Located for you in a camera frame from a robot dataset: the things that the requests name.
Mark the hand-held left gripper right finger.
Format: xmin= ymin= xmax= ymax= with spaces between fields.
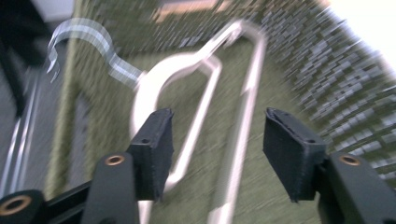
xmin=262 ymin=107 xmax=396 ymax=224

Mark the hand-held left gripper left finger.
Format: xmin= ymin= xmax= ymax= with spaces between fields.
xmin=80 ymin=107 xmax=175 ymax=224

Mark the green woven basket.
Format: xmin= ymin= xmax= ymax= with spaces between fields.
xmin=43 ymin=0 xmax=396 ymax=224

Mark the cream and green clothes hanger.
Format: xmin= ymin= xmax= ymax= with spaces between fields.
xmin=46 ymin=17 xmax=269 ymax=224

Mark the metal stand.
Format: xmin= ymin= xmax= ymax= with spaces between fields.
xmin=0 ymin=74 xmax=43 ymax=200

